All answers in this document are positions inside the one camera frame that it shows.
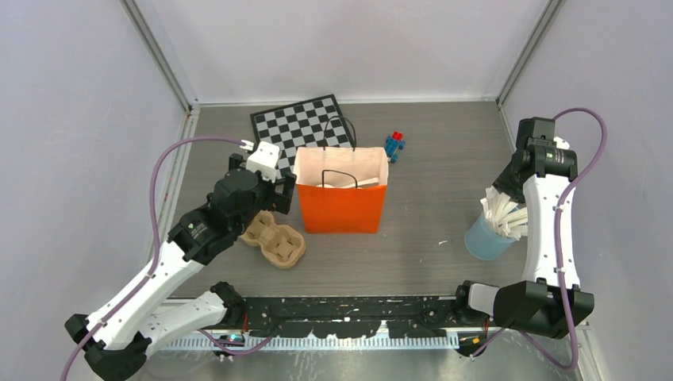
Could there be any orange paper bag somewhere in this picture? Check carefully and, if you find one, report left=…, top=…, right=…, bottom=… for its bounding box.
left=293, top=140, right=389, bottom=233

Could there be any single white straw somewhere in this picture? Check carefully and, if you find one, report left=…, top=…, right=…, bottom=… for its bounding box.
left=319, top=177, right=379, bottom=189

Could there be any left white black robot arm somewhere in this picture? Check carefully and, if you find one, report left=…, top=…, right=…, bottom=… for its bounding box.
left=65, top=145, right=295, bottom=380

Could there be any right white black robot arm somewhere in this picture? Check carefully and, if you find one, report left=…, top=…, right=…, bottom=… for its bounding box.
left=452, top=117, right=594, bottom=339

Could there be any brown pulp cup carrier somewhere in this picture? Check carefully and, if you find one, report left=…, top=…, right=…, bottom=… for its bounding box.
left=240, top=210, right=306, bottom=270

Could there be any white paper-wrapped straws bundle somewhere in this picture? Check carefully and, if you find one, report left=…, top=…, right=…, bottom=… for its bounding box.
left=480, top=187, right=529, bottom=241

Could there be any black white chessboard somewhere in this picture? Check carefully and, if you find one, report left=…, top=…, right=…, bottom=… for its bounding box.
left=250, top=94, right=355, bottom=175

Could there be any blue straw holder cup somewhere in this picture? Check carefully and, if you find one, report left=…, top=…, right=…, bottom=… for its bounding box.
left=464, top=214, right=516, bottom=260

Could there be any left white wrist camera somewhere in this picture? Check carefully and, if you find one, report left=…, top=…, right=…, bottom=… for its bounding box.
left=240, top=140, right=281, bottom=183

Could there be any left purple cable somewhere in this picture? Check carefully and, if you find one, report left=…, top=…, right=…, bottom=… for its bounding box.
left=59, top=136, right=275, bottom=381

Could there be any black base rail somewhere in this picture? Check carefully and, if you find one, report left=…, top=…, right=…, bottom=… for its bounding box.
left=191, top=294, right=506, bottom=341

